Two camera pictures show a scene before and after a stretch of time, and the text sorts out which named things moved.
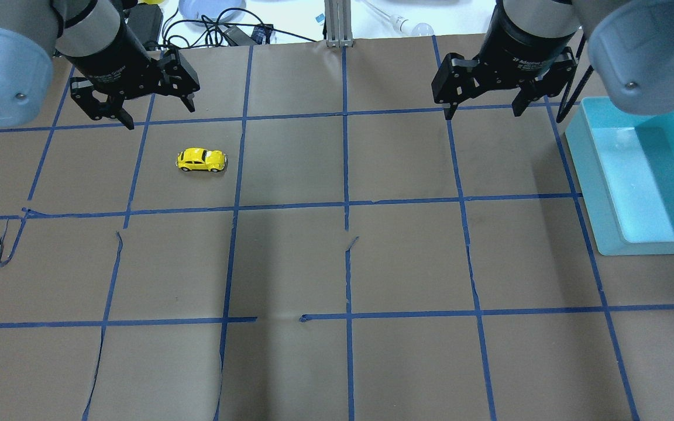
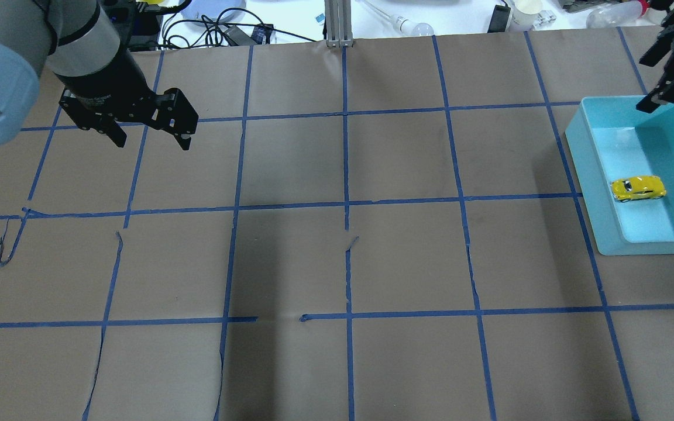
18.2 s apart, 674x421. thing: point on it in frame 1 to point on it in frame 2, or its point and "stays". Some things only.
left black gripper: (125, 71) to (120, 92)
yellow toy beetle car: (198, 159) to (638, 187)
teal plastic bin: (645, 180) stays
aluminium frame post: (339, 22) stays
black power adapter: (145, 20) stays
